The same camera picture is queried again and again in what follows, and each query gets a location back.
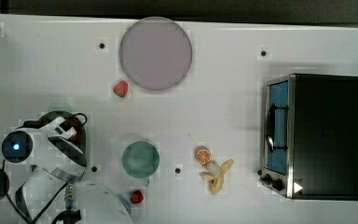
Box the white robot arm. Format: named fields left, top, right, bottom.
left=2, top=117, right=132, bottom=224

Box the green round bowl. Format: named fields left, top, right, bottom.
left=122, top=141, right=159, bottom=178

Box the peeled toy banana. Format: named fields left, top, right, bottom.
left=200, top=159, right=234, bottom=195

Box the grey round plate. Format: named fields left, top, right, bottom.
left=119, top=17, right=192, bottom=91

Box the red plush ketchup bottle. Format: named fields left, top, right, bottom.
left=69, top=119, right=81, bottom=144

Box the black toaster oven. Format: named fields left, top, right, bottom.
left=257, top=73, right=358, bottom=201

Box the red toy strawberry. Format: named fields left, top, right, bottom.
left=113, top=80, right=129, bottom=98
left=130, top=189, right=145, bottom=204

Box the orange slice toy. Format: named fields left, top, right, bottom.
left=196, top=147, right=212, bottom=165

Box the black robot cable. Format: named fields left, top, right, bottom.
left=2, top=160, right=87, bottom=224

